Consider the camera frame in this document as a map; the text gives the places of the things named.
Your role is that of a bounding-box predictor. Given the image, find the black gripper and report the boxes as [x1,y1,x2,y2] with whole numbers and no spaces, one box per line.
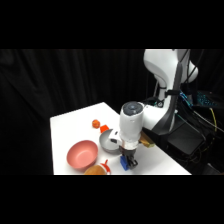
[120,147,139,170]

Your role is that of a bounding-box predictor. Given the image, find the blue cube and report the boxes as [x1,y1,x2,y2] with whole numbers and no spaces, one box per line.
[120,155,132,172]

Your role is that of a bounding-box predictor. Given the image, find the grey bowl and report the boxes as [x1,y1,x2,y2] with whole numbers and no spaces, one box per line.
[98,128,122,155]

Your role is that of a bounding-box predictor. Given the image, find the pink bowl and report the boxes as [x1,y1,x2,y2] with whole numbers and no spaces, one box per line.
[66,139,100,171]

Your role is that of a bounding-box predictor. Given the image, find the red white small toy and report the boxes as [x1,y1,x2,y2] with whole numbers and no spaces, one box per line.
[100,159,112,175]

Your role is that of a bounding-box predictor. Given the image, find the orange round toy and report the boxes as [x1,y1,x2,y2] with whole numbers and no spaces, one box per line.
[83,163,107,176]

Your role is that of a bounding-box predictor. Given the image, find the small red block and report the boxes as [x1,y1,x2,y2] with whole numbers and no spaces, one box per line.
[99,124,110,134]

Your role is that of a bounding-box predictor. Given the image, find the black controller box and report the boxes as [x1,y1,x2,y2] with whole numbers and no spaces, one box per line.
[166,116,205,156]

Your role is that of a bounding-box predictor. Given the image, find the blue electronics board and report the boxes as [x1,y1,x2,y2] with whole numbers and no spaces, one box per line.
[179,87,218,110]

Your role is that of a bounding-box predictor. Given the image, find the black curtain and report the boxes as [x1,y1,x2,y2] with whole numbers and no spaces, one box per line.
[0,49,224,176]

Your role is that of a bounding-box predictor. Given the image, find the yellow wrist mount piece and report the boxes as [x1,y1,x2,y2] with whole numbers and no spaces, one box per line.
[139,131,156,149]

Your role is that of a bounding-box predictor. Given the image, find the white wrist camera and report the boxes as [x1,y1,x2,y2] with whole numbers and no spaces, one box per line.
[107,129,122,146]

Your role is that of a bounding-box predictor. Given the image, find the yellow cable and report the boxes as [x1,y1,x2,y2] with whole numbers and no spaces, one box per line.
[208,106,218,133]

